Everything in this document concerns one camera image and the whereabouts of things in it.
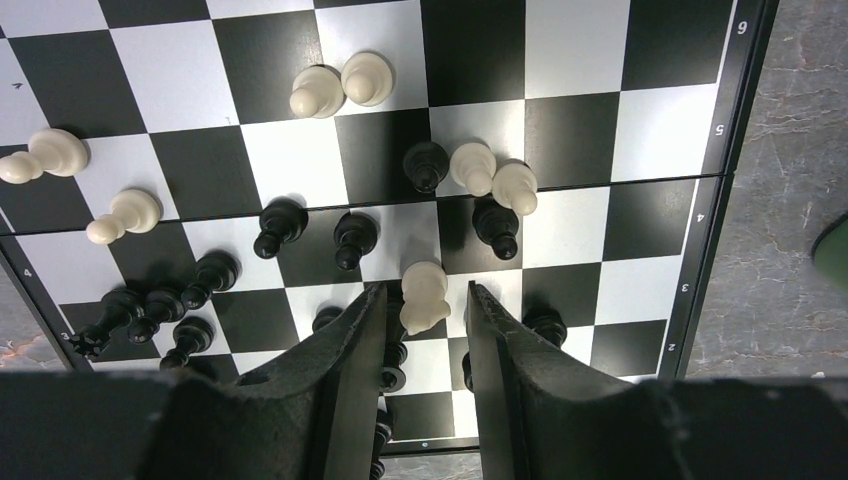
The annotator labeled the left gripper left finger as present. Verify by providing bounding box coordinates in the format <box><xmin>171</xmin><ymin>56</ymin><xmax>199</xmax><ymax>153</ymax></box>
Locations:
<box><xmin>135</xmin><ymin>283</ymin><xmax>388</xmax><ymax>479</ymax></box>

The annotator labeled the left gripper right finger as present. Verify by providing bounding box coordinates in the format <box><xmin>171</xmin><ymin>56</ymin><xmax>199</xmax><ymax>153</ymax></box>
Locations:
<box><xmin>466</xmin><ymin>281</ymin><xmax>689</xmax><ymax>479</ymax></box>

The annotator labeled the white chess knight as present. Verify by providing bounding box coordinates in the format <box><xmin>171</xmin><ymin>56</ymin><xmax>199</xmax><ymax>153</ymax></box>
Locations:
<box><xmin>399</xmin><ymin>261</ymin><xmax>451</xmax><ymax>336</ymax></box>

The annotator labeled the black white chessboard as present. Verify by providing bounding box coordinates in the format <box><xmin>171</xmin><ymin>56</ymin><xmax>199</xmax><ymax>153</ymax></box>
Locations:
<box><xmin>1</xmin><ymin>1</ymin><xmax>776</xmax><ymax>454</ymax></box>

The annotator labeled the black chess piece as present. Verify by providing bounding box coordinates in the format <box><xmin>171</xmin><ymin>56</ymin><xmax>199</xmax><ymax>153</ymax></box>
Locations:
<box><xmin>522</xmin><ymin>308</ymin><xmax>568</xmax><ymax>349</ymax></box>

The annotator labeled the black chess queen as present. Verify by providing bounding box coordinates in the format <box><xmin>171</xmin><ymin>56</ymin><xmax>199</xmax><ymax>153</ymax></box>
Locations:
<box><xmin>69</xmin><ymin>287</ymin><xmax>144</xmax><ymax>359</ymax></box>

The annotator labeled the black pawn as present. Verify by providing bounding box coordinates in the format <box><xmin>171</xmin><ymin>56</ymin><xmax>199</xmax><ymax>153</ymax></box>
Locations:
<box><xmin>159</xmin><ymin>316</ymin><xmax>215</xmax><ymax>371</ymax></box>
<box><xmin>472</xmin><ymin>198</ymin><xmax>519</xmax><ymax>261</ymax></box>
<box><xmin>311</xmin><ymin>305</ymin><xmax>344</xmax><ymax>333</ymax></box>
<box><xmin>402</xmin><ymin>141</ymin><xmax>449</xmax><ymax>193</ymax></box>
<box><xmin>127</xmin><ymin>287</ymin><xmax>187</xmax><ymax>345</ymax></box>
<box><xmin>181</xmin><ymin>250</ymin><xmax>241</xmax><ymax>310</ymax></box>
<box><xmin>333</xmin><ymin>213</ymin><xmax>379</xmax><ymax>271</ymax></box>
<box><xmin>253</xmin><ymin>197</ymin><xmax>308</xmax><ymax>259</ymax></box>

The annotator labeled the white pawn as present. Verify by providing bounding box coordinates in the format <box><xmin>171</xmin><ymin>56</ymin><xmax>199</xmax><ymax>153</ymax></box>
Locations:
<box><xmin>86</xmin><ymin>189</ymin><xmax>163</xmax><ymax>245</ymax></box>
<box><xmin>1</xmin><ymin>128</ymin><xmax>89</xmax><ymax>184</ymax></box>
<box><xmin>450</xmin><ymin>142</ymin><xmax>497</xmax><ymax>197</ymax></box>
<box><xmin>341</xmin><ymin>51</ymin><xmax>395</xmax><ymax>107</ymax></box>
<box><xmin>492</xmin><ymin>163</ymin><xmax>538</xmax><ymax>216</ymax></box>
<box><xmin>289</xmin><ymin>65</ymin><xmax>345</xmax><ymax>119</ymax></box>

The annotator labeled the green square tray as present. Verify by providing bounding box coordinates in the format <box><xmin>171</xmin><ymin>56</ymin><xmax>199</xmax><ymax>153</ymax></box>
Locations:
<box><xmin>811</xmin><ymin>213</ymin><xmax>847</xmax><ymax>292</ymax></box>

